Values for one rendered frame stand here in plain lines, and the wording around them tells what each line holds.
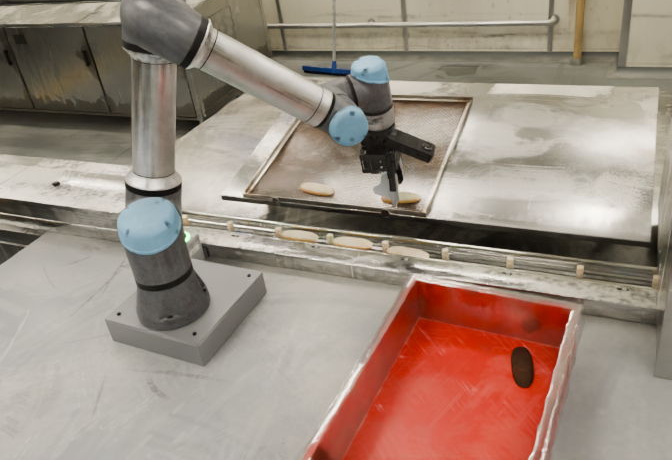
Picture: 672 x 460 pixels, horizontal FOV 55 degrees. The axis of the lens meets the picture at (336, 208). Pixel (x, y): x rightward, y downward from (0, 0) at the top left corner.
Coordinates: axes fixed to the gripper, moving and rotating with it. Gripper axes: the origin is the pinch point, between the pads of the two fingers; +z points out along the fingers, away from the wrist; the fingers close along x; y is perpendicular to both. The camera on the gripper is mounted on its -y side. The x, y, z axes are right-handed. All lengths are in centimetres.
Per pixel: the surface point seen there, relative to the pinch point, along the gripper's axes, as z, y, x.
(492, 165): 2.5, -21.2, -12.6
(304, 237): 3.2, 21.9, 13.0
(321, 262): 2.1, 15.1, 22.2
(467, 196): 2.5, -15.9, -0.8
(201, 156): 14, 73, -36
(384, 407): 0, -6, 59
